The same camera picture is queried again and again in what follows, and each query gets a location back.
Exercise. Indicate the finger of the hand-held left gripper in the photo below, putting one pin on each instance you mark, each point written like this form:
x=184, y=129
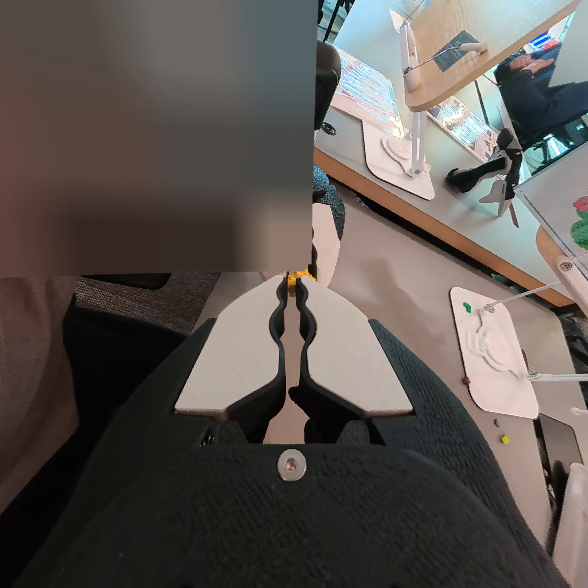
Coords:
x=326, y=248

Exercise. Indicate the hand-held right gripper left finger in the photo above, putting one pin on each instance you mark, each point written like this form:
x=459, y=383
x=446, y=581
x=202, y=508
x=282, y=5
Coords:
x=229, y=363

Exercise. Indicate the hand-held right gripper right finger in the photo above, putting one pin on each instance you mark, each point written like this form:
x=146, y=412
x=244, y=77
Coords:
x=358, y=363

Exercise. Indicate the small yellow lego piece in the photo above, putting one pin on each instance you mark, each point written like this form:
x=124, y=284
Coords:
x=291, y=285

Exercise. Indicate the white desk stand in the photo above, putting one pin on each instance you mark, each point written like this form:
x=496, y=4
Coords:
x=390, y=174
x=496, y=381

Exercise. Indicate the grey desk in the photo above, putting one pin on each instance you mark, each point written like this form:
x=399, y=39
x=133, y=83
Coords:
x=468, y=239
x=413, y=285

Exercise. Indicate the colourful printed booklet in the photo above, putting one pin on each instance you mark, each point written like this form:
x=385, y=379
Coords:
x=464, y=124
x=367, y=92

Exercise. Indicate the idle hand-held gripper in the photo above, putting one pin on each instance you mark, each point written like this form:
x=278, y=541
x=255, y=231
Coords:
x=487, y=170

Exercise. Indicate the brown stick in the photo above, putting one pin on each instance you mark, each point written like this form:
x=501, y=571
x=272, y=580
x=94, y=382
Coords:
x=513, y=215

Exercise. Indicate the person's torso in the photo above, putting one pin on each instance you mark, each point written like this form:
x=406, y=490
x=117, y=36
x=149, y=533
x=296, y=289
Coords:
x=32, y=390

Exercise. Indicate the black tablet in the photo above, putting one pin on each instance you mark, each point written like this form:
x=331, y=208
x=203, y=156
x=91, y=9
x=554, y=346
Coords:
x=558, y=445

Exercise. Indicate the brick instruction sheet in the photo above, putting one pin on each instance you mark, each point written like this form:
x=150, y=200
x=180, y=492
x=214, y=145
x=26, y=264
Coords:
x=551, y=206

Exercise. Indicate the wooden display board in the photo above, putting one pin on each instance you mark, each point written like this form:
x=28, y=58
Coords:
x=505, y=27
x=549, y=246

